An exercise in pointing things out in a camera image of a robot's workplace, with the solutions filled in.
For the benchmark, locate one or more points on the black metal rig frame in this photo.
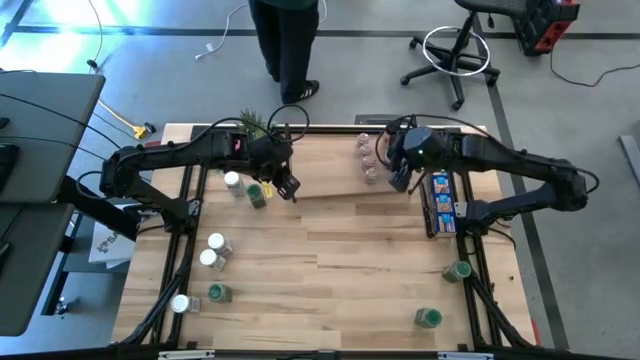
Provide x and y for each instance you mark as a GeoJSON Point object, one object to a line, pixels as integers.
{"type": "Point", "coordinates": [335, 129]}

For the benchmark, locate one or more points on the grey metal bar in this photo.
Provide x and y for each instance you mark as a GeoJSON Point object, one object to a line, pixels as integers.
{"type": "Point", "coordinates": [631, 157]}

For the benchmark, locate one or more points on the grey metal bracket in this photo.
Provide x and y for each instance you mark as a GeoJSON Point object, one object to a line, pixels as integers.
{"type": "Point", "coordinates": [372, 119]}

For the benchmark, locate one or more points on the yellow tag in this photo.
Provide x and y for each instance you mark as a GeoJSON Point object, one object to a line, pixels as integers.
{"type": "Point", "coordinates": [268, 190]}

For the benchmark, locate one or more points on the long blue printed box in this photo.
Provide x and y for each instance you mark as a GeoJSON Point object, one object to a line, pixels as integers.
{"type": "Point", "coordinates": [442, 205]}

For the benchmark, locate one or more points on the potted succulent plant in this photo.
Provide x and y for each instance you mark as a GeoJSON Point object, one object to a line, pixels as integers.
{"type": "Point", "coordinates": [252, 120]}

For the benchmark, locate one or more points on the white mount bracket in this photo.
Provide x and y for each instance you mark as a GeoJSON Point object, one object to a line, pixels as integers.
{"type": "Point", "coordinates": [186, 355]}
{"type": "Point", "coordinates": [465, 356]}

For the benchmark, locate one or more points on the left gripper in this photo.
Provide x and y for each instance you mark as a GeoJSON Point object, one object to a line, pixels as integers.
{"type": "Point", "coordinates": [272, 157]}

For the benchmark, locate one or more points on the small metal floor fixture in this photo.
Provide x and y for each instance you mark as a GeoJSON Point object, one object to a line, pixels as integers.
{"type": "Point", "coordinates": [61, 306]}

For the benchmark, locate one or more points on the red and black toolbox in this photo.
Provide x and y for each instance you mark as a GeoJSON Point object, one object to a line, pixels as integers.
{"type": "Point", "coordinates": [542, 22]}

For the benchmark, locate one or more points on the black keyboard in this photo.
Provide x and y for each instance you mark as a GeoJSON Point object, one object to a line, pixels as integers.
{"type": "Point", "coordinates": [7, 165]}

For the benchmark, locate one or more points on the green-lid spice jar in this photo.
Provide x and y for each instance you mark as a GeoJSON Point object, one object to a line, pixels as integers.
{"type": "Point", "coordinates": [429, 317]}
{"type": "Point", "coordinates": [255, 192]}
{"type": "Point", "coordinates": [216, 292]}
{"type": "Point", "coordinates": [457, 271]}

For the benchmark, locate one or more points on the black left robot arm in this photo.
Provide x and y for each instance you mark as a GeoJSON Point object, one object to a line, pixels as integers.
{"type": "Point", "coordinates": [175, 152]}

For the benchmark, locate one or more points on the black slanted strut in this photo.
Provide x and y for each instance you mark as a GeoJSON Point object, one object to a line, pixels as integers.
{"type": "Point", "coordinates": [95, 205]}

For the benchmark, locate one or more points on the wooden shelf black metal frame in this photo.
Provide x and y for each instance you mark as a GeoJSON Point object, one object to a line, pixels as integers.
{"type": "Point", "coordinates": [330, 165]}

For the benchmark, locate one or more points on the person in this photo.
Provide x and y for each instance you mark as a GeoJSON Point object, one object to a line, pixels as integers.
{"type": "Point", "coordinates": [285, 40]}

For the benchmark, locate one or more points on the white printed carton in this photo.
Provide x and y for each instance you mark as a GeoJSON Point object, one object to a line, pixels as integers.
{"type": "Point", "coordinates": [107, 247]}

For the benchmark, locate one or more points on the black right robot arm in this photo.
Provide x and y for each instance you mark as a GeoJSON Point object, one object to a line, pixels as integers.
{"type": "Point", "coordinates": [525, 161]}

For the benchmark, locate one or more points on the dark grey desk top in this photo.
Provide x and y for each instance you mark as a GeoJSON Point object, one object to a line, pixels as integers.
{"type": "Point", "coordinates": [45, 150]}
{"type": "Point", "coordinates": [30, 280]}

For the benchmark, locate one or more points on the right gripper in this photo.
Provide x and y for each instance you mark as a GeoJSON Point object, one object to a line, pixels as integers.
{"type": "Point", "coordinates": [398, 150]}

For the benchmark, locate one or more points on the white-lid spice jar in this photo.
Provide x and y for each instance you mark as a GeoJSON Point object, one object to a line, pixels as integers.
{"type": "Point", "coordinates": [179, 303]}
{"type": "Point", "coordinates": [216, 241]}
{"type": "Point", "coordinates": [231, 178]}
{"type": "Point", "coordinates": [208, 257]}

